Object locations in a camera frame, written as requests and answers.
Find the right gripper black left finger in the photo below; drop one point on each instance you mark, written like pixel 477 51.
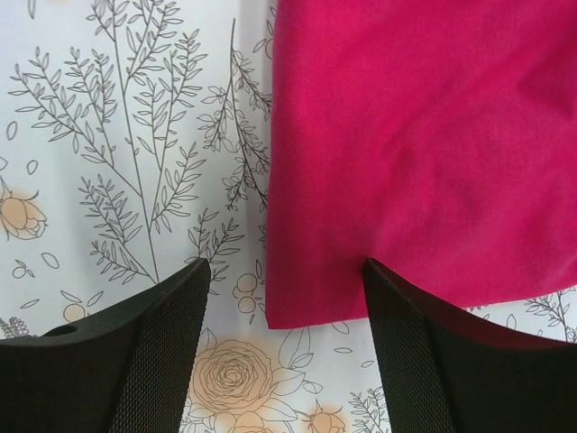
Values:
pixel 125 368

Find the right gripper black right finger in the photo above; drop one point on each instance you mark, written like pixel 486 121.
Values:
pixel 444 369

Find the magenta t shirt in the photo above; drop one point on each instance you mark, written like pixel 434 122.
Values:
pixel 437 137

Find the floral table mat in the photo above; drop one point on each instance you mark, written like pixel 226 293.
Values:
pixel 135 140

